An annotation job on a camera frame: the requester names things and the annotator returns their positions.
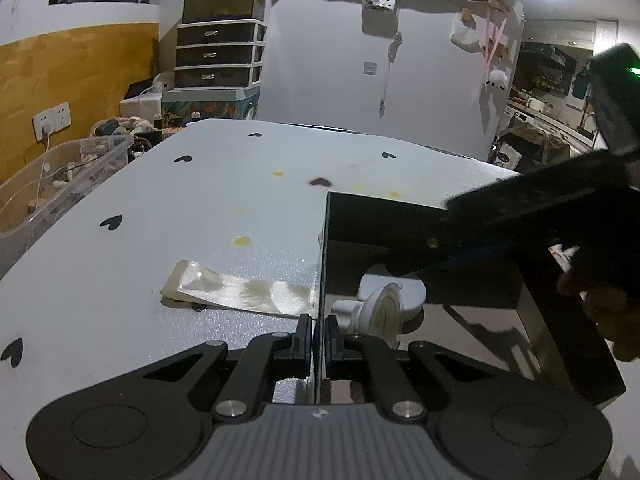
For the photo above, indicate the white appliance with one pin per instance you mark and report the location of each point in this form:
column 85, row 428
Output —
column 150, row 95

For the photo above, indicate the white wall socket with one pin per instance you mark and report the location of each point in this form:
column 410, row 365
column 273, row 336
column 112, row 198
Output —
column 51, row 119

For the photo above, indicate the white plastic bag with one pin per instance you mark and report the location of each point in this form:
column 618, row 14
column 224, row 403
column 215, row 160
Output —
column 466, row 37

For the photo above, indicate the black box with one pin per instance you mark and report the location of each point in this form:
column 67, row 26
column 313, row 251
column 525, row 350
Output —
column 500, row 330

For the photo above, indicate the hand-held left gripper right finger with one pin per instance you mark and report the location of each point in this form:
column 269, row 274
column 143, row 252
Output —
column 332, row 355

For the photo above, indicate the shiny clear plastic strip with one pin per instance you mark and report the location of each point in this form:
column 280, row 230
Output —
column 240, row 292

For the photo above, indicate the white plastic pump part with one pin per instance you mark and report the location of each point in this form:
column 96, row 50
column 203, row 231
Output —
column 380, row 310

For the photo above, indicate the clear plastic storage bin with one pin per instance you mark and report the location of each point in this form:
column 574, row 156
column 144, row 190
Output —
column 35, row 200

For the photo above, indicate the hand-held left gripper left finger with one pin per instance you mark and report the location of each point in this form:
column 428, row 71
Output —
column 302, row 355

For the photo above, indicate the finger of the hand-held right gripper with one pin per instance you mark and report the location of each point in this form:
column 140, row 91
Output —
column 540, row 200
column 465, row 262

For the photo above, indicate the white drawer unit dark drawers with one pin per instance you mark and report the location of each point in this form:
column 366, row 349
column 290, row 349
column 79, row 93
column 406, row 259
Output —
column 217, row 52

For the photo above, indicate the white plush toy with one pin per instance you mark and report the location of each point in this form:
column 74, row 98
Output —
column 497, row 78

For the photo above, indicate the small grey wall sticker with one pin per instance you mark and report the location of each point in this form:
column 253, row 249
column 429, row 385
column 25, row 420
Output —
column 370, row 68

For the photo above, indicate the teal printed box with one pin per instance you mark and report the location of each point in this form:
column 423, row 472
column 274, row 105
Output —
column 210, row 105

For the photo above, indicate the person's right hand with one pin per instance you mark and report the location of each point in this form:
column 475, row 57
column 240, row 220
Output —
column 612, row 320

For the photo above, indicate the metal wall bracket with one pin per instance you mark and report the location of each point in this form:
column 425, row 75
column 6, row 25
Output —
column 380, row 2

